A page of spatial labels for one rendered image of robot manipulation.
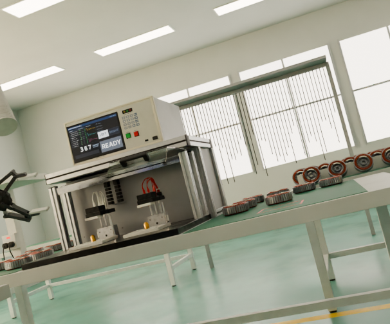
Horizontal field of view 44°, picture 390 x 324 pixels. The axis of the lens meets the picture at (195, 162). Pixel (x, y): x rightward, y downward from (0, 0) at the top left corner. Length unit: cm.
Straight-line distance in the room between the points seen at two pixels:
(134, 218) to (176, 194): 23
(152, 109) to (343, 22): 666
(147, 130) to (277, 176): 628
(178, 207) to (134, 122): 42
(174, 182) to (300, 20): 661
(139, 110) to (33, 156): 786
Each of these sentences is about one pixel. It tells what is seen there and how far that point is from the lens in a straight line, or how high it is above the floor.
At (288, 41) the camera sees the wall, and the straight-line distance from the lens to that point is 846.
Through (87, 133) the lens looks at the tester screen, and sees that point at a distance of 219.
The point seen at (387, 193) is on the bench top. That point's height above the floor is 73.
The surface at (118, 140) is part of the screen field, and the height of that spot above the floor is 117.
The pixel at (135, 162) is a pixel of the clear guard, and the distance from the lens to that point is 181.
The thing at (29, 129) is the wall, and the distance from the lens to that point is 995.
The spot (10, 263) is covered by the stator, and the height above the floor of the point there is 78.
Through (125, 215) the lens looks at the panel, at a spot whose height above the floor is 85.
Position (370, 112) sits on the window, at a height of 145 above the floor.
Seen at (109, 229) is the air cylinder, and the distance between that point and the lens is 215.
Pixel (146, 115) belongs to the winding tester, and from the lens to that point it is 208.
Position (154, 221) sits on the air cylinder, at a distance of 207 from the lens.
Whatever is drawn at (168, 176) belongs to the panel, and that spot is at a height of 97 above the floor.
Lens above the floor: 87
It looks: 4 degrees up
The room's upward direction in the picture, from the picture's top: 14 degrees counter-clockwise
